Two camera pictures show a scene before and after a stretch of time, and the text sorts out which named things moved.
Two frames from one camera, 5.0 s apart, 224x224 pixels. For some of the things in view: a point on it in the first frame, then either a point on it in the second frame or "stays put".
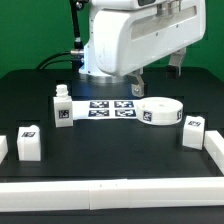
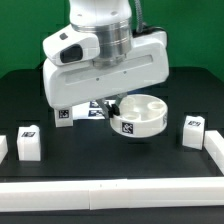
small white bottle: [63, 107] stays put
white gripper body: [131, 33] → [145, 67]
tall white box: [193, 135] stays put
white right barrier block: [214, 146] stays put
